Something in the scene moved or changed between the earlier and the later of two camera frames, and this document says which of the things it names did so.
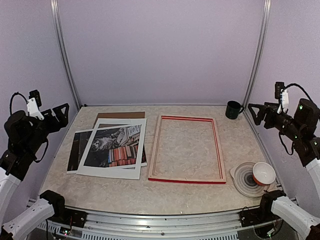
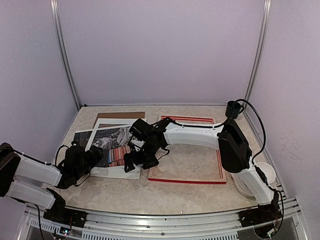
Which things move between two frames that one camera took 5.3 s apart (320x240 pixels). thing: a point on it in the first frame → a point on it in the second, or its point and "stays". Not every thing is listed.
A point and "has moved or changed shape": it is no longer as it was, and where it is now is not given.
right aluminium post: x=265 y=18 stays
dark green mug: x=233 y=109 stays
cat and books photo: x=116 y=147 stays
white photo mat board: x=111 y=171 has moved or changed shape
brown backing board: x=118 y=115 stays
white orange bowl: x=263 y=173 stays
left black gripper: x=63 y=121 → x=94 y=160
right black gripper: x=271 y=109 → x=137 y=160
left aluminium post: x=54 y=6 stays
